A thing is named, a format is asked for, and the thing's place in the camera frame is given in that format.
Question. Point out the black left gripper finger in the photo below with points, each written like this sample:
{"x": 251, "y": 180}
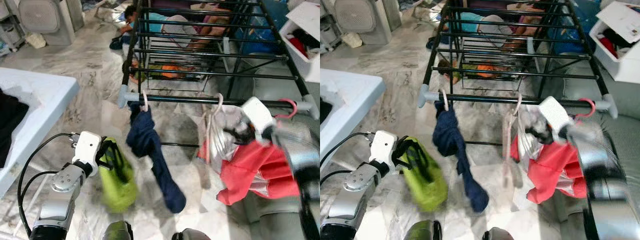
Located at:
{"x": 113, "y": 165}
{"x": 117, "y": 143}
{"x": 410, "y": 164}
{"x": 415, "y": 141}

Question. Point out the lime green garment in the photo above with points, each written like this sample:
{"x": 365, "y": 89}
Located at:
{"x": 117, "y": 185}
{"x": 425, "y": 185}

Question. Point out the red jacket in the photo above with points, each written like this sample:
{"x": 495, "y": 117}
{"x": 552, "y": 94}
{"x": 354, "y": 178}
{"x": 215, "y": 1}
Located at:
{"x": 555, "y": 170}
{"x": 255, "y": 170}

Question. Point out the black garment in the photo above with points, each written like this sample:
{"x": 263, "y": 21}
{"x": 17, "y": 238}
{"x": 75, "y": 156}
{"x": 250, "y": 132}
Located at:
{"x": 325, "y": 110}
{"x": 10, "y": 120}

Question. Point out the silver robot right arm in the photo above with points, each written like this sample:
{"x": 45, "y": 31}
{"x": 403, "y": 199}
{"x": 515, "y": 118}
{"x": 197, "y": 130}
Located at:
{"x": 600, "y": 170}
{"x": 302, "y": 165}

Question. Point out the pale pink plastic hanger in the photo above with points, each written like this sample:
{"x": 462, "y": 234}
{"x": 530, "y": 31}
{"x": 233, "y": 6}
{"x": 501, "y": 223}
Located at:
{"x": 146, "y": 102}
{"x": 509, "y": 145}
{"x": 445, "y": 100}
{"x": 208, "y": 135}

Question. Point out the navy blue shirt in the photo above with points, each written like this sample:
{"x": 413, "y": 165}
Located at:
{"x": 150, "y": 145}
{"x": 455, "y": 145}

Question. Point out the grey robot left leg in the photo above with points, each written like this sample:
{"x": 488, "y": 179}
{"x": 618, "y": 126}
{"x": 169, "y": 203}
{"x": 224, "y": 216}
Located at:
{"x": 424, "y": 231}
{"x": 118, "y": 231}

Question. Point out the grey robot leg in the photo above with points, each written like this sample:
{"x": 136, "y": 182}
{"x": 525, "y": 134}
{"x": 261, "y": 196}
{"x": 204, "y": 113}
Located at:
{"x": 424, "y": 231}
{"x": 192, "y": 235}
{"x": 118, "y": 231}
{"x": 499, "y": 234}

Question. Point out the light blue plastic table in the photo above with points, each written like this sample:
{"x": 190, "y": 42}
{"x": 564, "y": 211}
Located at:
{"x": 40, "y": 95}
{"x": 350, "y": 95}

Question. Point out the orange green fabric item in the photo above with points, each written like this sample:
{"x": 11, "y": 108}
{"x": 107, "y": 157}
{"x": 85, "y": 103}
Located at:
{"x": 485, "y": 70}
{"x": 172, "y": 70}

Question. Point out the white storage box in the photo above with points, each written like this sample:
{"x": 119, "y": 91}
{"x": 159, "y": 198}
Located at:
{"x": 625, "y": 70}
{"x": 307, "y": 67}

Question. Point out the blue plastic bag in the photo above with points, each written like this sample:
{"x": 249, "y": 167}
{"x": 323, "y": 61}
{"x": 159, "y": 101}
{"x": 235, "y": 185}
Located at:
{"x": 255, "y": 35}
{"x": 565, "y": 35}

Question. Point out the grey robot right leg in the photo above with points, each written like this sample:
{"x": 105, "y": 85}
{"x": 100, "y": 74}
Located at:
{"x": 192, "y": 235}
{"x": 499, "y": 234}

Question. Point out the small beige bag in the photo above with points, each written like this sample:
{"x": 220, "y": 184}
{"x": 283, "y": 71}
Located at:
{"x": 352, "y": 41}
{"x": 36, "y": 41}

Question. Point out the child in teal shirt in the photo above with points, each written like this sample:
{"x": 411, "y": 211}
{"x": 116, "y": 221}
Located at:
{"x": 472, "y": 22}
{"x": 165, "y": 22}

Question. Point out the grey white floor appliance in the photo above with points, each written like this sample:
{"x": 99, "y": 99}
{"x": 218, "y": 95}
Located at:
{"x": 355, "y": 17}
{"x": 40, "y": 17}

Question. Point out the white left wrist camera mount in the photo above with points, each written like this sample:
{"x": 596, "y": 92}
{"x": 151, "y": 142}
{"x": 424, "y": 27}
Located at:
{"x": 383, "y": 150}
{"x": 87, "y": 150}

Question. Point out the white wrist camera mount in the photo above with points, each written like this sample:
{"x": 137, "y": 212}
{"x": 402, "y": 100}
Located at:
{"x": 257, "y": 115}
{"x": 87, "y": 150}
{"x": 555, "y": 115}
{"x": 383, "y": 150}

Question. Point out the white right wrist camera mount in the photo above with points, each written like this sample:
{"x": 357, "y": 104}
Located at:
{"x": 257, "y": 115}
{"x": 555, "y": 115}

